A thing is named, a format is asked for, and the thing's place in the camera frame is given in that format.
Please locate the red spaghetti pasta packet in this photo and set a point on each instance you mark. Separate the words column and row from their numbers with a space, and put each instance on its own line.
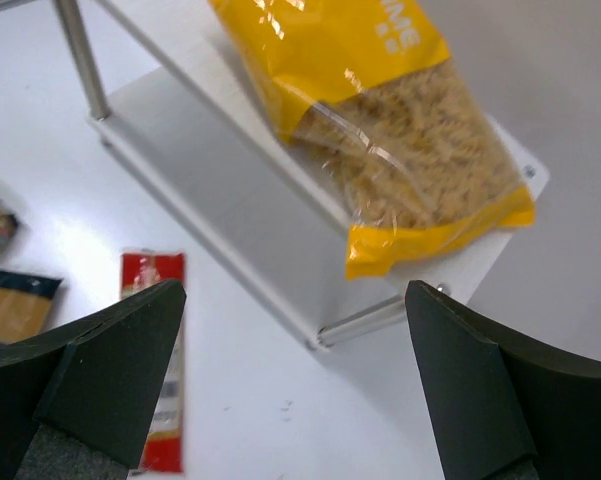
column 163, row 447

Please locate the white two-tier shelf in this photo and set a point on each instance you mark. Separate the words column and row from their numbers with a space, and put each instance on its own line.
column 193, row 133

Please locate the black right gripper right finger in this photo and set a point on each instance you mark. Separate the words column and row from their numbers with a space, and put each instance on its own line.
column 502, row 404

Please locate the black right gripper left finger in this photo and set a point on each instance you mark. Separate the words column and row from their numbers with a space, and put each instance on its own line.
column 77, row 401

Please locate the yellow macaroni pasta bag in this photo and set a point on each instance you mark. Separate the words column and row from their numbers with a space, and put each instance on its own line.
column 370, row 90

